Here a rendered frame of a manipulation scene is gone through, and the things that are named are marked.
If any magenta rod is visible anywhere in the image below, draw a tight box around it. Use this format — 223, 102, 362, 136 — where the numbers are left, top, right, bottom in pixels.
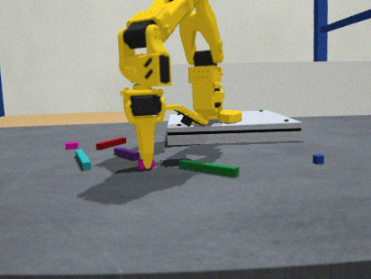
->
138, 159, 155, 169
66, 142, 78, 149

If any purple rod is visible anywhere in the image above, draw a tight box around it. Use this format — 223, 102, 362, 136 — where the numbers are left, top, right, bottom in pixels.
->
114, 147, 140, 160

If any turquoise rod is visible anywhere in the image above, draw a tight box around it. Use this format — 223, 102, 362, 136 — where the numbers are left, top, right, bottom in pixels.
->
76, 149, 91, 170

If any red flat bar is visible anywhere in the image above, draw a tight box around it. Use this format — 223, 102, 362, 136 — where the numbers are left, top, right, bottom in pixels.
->
96, 138, 126, 149

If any small blue cube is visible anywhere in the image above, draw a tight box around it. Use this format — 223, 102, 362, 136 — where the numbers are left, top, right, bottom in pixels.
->
312, 155, 324, 164

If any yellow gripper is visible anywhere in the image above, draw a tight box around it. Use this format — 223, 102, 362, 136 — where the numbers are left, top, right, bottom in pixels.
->
120, 85, 208, 169

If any green rod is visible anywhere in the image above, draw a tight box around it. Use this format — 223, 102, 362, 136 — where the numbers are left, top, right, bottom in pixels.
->
179, 159, 239, 177

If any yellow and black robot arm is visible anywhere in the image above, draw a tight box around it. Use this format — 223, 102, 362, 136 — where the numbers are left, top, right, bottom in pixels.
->
118, 0, 242, 124

